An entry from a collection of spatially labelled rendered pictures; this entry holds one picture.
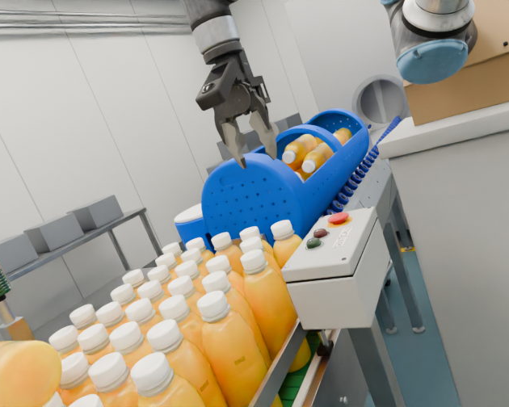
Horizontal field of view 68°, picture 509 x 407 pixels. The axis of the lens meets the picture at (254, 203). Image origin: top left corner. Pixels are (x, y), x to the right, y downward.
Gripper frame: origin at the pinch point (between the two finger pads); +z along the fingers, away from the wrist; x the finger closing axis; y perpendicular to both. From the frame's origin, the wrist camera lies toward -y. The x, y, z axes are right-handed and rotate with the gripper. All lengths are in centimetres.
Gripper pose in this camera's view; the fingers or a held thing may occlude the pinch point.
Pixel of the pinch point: (255, 158)
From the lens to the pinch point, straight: 69.7
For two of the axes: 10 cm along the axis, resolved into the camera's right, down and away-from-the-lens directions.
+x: -8.4, 2.0, 5.1
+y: 4.3, -3.5, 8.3
